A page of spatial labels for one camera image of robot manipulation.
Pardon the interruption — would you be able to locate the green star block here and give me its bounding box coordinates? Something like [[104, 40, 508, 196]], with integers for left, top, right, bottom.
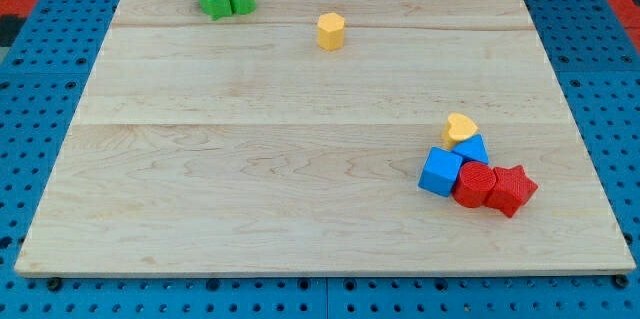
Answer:
[[198, 0, 233, 20]]

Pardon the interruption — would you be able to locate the yellow hexagon block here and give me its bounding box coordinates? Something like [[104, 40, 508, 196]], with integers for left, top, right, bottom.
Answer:
[[317, 13, 345, 51]]

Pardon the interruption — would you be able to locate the red star block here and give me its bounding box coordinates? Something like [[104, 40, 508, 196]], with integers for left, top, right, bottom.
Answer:
[[484, 165, 539, 218]]

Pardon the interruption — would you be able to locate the wooden board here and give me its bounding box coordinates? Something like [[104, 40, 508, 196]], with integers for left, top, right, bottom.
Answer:
[[15, 0, 636, 278]]

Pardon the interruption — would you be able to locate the yellow heart block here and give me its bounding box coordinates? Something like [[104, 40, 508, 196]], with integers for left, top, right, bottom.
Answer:
[[441, 112, 479, 150]]

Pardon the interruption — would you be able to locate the blue cube block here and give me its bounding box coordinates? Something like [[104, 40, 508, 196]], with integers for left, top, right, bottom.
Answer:
[[418, 147, 463, 197]]

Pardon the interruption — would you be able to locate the blue triangle block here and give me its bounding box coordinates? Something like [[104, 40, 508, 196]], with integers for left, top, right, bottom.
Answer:
[[451, 134, 490, 164]]

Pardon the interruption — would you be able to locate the red cylinder block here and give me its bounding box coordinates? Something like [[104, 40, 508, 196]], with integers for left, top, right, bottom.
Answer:
[[451, 161, 496, 208]]

